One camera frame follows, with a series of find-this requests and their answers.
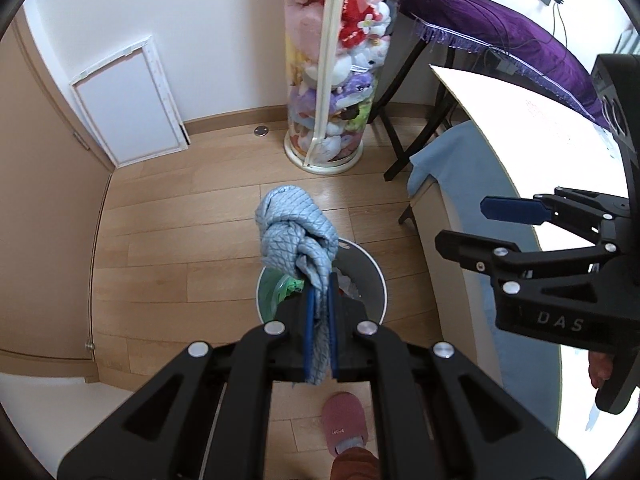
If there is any white round trash bin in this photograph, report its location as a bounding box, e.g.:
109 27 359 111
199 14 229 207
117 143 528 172
256 239 387 332

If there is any person's right hand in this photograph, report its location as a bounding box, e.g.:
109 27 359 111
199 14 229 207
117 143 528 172
587 351 614 392

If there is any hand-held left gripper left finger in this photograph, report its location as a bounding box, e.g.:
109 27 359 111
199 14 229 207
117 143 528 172
57 285 322 480

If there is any purple velvet cloth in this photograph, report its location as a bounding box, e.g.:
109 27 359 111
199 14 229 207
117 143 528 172
400 0 614 131

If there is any clear tube of plush toys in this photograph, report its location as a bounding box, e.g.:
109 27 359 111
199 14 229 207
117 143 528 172
283 0 409 176

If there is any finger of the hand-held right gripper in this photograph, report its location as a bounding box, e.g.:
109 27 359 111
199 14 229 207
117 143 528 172
481 186 632 234
434 229 621 288

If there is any person's leg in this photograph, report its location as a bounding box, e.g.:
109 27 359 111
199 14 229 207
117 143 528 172
330 447 382 480

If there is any white canvas board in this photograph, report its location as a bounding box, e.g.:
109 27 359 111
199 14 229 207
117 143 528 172
70 36 191 169

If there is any grey-blue checked cloth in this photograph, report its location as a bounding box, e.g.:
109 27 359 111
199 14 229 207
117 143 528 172
255 186 341 387

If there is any black power cable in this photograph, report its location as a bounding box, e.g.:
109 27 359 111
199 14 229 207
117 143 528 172
549 1 572 47

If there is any black folding stand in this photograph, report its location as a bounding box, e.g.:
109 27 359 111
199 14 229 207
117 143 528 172
370 15 463 226

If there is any blue blanket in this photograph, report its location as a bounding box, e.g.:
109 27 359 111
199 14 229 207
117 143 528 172
407 120 568 413

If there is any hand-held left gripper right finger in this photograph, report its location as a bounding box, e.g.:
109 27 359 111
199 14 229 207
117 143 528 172
325 272 586 480

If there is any pink slipper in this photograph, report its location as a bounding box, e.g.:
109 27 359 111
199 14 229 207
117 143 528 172
321 392 371 457

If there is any wooden wardrobe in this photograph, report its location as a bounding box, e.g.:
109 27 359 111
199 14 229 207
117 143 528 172
0 17 117 385

